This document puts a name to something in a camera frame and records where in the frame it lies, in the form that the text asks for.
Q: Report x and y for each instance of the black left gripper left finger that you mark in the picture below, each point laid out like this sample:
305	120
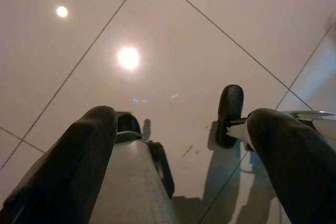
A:
65	171

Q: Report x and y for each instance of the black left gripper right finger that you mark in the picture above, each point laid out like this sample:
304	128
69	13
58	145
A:
296	166

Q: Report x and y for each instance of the silver robot left leg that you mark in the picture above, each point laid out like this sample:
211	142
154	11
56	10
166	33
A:
131	176

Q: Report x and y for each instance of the silver robot leg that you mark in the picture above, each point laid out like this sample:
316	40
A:
231	108
131	176

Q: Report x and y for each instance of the silver robot right leg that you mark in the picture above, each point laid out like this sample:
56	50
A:
231	108

